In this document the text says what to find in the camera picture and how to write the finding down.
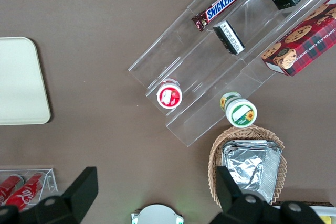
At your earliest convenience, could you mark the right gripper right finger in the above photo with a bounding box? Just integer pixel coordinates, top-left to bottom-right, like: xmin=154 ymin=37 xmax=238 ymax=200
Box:
xmin=215 ymin=165 xmax=274 ymax=224

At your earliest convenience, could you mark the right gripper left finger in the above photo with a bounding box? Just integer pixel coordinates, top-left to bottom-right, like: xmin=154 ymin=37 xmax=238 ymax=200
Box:
xmin=18 ymin=166 xmax=99 ymax=224

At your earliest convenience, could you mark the oval light wicker basket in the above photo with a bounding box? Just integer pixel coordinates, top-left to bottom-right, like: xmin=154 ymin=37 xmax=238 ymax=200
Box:
xmin=208 ymin=126 xmax=288 ymax=206

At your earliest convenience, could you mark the cream plastic tray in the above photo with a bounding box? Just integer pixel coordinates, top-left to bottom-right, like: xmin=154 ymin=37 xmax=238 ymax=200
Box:
xmin=0 ymin=37 xmax=51 ymax=126

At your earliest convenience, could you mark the clear acrylic bottle rack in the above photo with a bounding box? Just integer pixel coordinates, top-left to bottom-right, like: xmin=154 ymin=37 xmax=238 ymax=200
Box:
xmin=0 ymin=168 xmax=58 ymax=208

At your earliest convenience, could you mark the stack of foil trays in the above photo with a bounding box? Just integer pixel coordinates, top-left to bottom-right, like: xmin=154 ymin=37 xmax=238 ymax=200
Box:
xmin=222 ymin=140 xmax=283 ymax=205

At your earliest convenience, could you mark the red cola bottle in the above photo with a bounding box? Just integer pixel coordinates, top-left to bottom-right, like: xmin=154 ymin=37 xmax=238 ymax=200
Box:
xmin=0 ymin=175 xmax=25 ymax=205
xmin=5 ymin=173 xmax=47 ymax=210

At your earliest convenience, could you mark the green lid yoghurt cup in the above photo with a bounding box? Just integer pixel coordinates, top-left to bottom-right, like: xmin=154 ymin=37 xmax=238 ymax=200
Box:
xmin=219 ymin=91 xmax=258 ymax=128

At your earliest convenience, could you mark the white rectangular snack bin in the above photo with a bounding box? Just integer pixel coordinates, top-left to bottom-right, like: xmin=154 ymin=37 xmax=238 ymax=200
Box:
xmin=271 ymin=200 xmax=336 ymax=224

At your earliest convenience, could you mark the red lid yoghurt cup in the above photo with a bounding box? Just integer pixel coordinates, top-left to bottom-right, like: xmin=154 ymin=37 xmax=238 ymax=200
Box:
xmin=156 ymin=78 xmax=184 ymax=110

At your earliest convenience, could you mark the clear acrylic stepped stand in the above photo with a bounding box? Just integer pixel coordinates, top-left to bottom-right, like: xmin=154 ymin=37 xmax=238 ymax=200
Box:
xmin=128 ymin=0 xmax=336 ymax=148

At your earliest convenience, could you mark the tartan chocolate chip cookie box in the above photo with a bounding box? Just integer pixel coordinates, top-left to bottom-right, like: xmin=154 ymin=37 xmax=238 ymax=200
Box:
xmin=261 ymin=0 xmax=336 ymax=77

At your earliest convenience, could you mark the Snickers chocolate bar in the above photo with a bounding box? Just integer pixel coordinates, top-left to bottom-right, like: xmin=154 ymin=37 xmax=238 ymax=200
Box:
xmin=191 ymin=0 xmax=246 ymax=33

